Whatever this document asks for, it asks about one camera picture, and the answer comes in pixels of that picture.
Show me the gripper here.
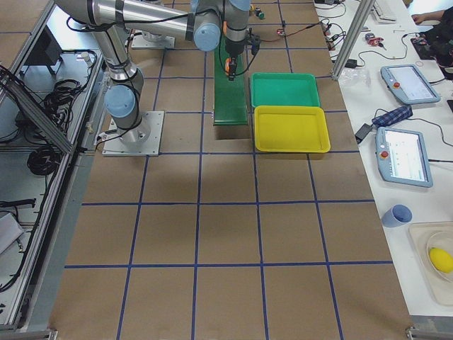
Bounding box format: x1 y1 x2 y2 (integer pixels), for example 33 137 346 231
225 39 243 81

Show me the plain orange cylinder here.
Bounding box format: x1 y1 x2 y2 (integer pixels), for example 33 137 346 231
224 57 234 77

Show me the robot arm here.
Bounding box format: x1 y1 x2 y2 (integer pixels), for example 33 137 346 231
56 1 253 81
93 27 148 144

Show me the green conveyor belt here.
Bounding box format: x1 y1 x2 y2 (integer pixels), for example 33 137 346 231
213 38 248 127

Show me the green plastic tray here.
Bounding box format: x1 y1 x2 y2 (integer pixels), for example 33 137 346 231
251 72 321 107

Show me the yellow plastic tray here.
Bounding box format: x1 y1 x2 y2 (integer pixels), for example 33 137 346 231
254 106 331 153

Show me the black power adapter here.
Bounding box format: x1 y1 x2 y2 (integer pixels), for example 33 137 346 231
355 123 372 145

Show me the teach pendant far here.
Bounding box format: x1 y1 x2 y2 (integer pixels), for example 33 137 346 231
380 64 440 105

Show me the teach pendant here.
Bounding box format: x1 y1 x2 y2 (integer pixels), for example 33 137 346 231
375 127 433 188
380 64 440 105

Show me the blue plaid pouch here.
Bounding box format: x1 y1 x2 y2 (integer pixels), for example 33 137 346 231
372 106 413 128

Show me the teach pendant near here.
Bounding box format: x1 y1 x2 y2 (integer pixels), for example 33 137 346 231
375 127 433 188

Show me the blue plastic cup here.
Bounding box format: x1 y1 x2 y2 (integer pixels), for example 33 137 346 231
382 204 413 228

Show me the white tray with bowl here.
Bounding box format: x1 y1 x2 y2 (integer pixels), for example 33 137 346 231
408 222 452 307

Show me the yellow lemon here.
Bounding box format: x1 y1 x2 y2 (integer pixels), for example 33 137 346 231
428 248 452 273

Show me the red black controller wire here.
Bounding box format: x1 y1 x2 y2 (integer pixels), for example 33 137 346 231
247 21 328 43

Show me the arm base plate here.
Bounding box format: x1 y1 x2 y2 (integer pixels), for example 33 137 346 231
102 111 164 157
132 30 175 50

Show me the aluminium frame post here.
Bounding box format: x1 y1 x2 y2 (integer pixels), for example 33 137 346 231
332 0 374 80

